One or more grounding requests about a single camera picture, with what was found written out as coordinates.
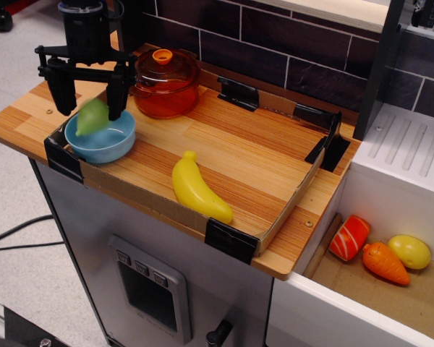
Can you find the yellow toy lemon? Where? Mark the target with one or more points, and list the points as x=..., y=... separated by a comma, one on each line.
x=412, y=252

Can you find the yellow toy banana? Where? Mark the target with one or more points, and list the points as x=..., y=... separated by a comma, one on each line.
x=192, y=191

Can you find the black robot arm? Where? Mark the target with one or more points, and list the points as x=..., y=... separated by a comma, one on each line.
x=95, y=72

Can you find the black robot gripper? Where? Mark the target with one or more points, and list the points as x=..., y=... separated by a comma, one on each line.
x=87, y=33

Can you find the light blue bowl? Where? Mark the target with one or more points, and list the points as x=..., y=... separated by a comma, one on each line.
x=105, y=146

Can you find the cardboard fence with black tape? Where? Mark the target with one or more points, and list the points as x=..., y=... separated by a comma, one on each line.
x=277, y=158

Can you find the orange toy carrot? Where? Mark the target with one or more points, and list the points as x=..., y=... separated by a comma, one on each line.
x=378, y=258

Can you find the toy salmon sushi piece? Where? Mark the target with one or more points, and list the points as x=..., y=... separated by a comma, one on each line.
x=349, y=238

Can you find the grey toy oven cabinet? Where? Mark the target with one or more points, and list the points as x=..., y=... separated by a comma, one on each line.
x=149, y=283

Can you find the black upright post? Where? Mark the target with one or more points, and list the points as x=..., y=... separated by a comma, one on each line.
x=382, y=69

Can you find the green toy pear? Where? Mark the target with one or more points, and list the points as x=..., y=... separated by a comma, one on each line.
x=92, y=117

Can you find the orange transparent pot with lid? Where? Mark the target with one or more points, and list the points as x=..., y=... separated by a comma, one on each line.
x=167, y=83

